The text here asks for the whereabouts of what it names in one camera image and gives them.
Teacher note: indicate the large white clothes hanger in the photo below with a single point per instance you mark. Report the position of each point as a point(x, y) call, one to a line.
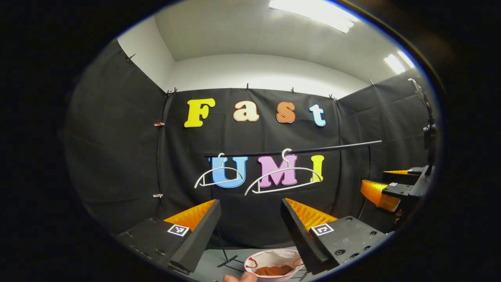
point(282, 171)

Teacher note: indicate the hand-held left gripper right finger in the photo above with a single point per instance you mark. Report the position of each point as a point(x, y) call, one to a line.
point(299, 231)

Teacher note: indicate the rust orange shirt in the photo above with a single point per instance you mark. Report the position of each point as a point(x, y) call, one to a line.
point(274, 270)

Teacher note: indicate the black backdrop cloth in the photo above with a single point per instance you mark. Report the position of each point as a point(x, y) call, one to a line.
point(117, 149)

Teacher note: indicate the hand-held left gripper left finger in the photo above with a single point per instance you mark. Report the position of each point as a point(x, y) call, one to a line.
point(199, 231)

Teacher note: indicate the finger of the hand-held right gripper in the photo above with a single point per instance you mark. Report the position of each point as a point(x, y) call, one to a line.
point(377, 194)
point(403, 176)

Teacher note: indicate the small ceiling light panel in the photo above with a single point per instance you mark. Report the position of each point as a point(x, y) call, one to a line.
point(397, 62)

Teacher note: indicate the small white clothes hanger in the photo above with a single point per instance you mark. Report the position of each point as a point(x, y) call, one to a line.
point(217, 169)

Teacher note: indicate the black clothes rack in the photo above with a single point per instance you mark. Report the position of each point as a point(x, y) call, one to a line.
point(336, 147)

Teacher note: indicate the row of black cloth clips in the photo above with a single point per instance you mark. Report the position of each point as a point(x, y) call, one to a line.
point(247, 86)

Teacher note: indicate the long ceiling light panel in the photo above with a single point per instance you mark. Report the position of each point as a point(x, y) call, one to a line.
point(313, 11)

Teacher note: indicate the white pink laundry hamper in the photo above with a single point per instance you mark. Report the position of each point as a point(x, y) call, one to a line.
point(274, 256)

